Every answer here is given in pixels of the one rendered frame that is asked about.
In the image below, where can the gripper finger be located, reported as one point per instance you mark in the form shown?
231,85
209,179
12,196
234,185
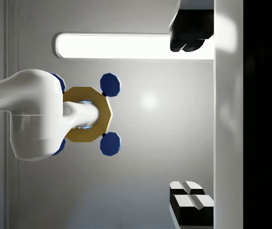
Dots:
193,26
193,210

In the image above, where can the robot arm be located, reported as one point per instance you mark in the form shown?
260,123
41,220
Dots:
35,114

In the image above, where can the drone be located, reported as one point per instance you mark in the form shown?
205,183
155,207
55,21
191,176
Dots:
103,107

